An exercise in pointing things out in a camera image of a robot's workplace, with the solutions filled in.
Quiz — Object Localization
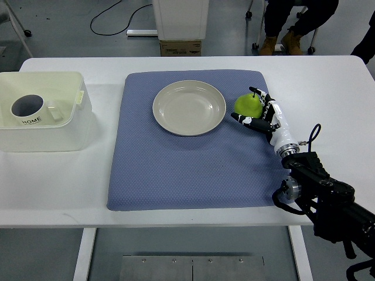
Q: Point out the white HOME mug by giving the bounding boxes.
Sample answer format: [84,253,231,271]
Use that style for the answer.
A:
[11,94,63,126]

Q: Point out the metal base plate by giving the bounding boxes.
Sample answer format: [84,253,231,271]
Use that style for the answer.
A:
[120,255,266,280]

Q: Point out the seated person legs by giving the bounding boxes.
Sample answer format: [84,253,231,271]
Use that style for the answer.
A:
[258,0,339,56]

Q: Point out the white plastic bin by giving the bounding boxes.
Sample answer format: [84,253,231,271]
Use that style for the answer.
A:
[1,71,92,152]

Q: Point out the white pedestal cabinet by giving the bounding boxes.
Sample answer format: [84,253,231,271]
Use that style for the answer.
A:
[152,0,209,40]

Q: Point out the black floor cable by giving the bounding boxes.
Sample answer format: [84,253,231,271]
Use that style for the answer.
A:
[90,0,154,36]

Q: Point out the rolling chair leg left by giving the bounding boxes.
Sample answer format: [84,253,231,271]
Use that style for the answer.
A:
[5,0,33,58]

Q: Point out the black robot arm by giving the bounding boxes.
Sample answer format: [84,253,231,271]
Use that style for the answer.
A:
[272,144,374,280]

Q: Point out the cardboard box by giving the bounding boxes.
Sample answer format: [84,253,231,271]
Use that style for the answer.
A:
[159,40,202,57]

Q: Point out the blue fabric mat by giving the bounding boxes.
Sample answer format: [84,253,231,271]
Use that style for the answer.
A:
[107,70,287,211]

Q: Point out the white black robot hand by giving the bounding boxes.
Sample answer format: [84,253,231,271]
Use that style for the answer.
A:
[231,87,299,158]

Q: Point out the office chair base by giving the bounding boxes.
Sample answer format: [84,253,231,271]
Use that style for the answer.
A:
[245,0,320,55]

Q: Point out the beige round plate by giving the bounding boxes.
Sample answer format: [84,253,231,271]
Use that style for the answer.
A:
[152,80,226,136]

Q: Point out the green pear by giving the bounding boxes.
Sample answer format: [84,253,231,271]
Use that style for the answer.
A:
[234,93,263,118]

